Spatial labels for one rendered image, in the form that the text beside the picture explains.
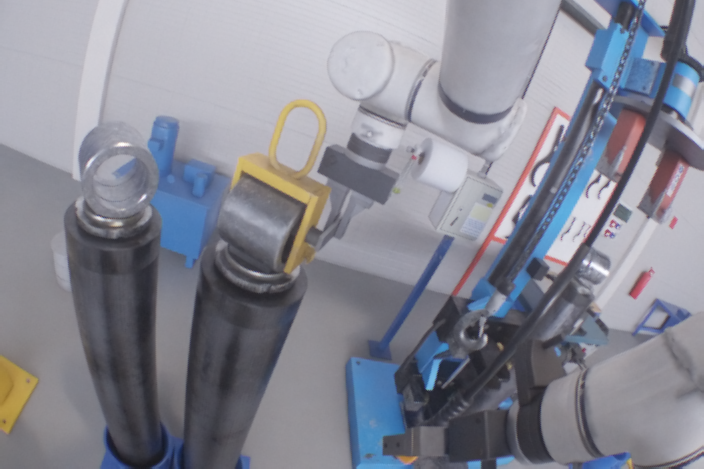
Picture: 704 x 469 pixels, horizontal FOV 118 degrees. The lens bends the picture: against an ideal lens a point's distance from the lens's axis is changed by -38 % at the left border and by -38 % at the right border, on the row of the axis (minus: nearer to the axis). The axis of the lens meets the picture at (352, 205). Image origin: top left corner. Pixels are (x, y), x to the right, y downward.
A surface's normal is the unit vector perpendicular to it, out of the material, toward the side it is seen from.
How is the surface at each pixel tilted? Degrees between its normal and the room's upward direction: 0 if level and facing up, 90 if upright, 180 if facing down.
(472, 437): 83
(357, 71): 93
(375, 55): 86
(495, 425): 25
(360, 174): 90
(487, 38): 148
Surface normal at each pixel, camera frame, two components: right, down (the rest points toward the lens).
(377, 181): -0.29, 0.27
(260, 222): -0.11, -0.12
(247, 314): 0.17, 0.45
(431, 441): 0.49, -0.57
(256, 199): 0.07, -0.45
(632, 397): -0.87, -0.34
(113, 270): 0.55, 0.52
